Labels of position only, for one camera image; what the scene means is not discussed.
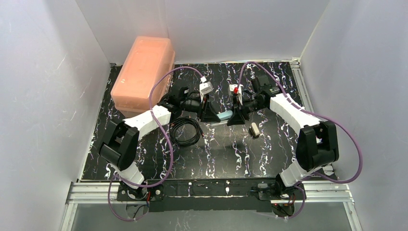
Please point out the orange plastic storage box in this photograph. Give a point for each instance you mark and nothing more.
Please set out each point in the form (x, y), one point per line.
(148, 60)

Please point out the aluminium frame rail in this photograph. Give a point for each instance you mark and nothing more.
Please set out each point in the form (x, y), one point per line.
(232, 147)

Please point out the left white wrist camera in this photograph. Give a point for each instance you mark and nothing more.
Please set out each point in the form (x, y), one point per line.
(205, 88)

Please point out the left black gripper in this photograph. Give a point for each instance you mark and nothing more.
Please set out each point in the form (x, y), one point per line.
(204, 107)

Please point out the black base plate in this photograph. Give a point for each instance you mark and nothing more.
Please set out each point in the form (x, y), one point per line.
(213, 194)

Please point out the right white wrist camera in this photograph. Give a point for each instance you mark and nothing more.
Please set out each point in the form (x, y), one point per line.
(236, 91)

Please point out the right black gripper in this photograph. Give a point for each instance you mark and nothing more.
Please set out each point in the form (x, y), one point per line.
(240, 106)

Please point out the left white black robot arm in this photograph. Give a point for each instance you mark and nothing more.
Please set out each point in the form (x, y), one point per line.
(120, 140)

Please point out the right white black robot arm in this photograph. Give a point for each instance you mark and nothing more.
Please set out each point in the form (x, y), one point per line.
(317, 143)

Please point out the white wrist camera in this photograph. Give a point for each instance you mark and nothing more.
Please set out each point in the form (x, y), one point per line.
(236, 91)
(205, 88)

